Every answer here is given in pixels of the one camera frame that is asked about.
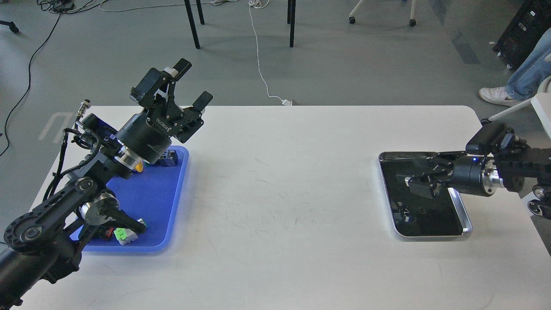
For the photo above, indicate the white office chair base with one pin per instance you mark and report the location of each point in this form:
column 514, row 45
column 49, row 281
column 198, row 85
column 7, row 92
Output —
column 367, row 10

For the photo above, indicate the black equipment case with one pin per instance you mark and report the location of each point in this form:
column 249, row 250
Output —
column 528, row 25

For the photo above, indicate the white green switch module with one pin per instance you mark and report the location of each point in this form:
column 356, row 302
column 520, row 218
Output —
column 125, row 236

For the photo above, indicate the blue plastic tray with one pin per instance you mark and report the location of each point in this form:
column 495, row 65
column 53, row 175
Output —
column 152, row 195

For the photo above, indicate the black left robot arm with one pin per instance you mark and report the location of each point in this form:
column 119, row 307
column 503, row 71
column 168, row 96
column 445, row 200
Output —
column 46, row 243

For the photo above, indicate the yellow push button switch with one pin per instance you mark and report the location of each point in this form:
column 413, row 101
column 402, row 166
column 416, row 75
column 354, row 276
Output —
column 139, row 167

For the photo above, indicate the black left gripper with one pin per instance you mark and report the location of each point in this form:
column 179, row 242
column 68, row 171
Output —
column 148, row 133

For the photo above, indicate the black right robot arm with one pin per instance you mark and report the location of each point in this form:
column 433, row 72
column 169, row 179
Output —
column 494, row 158

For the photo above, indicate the black table legs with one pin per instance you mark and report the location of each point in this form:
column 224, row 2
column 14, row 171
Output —
column 252, row 4

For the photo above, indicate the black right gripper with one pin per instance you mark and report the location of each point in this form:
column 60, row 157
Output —
column 474, row 175

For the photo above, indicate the silver metal tray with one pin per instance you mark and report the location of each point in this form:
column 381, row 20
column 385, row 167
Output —
column 434, row 219

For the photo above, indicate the white chair at right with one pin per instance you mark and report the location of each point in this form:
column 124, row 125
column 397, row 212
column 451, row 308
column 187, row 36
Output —
column 531, row 118

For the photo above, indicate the person leg in jeans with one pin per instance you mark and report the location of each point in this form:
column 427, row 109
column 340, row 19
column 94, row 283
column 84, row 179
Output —
column 523, row 84

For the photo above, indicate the green push button switch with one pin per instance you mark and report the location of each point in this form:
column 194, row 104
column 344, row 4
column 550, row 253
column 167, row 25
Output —
column 168, row 159

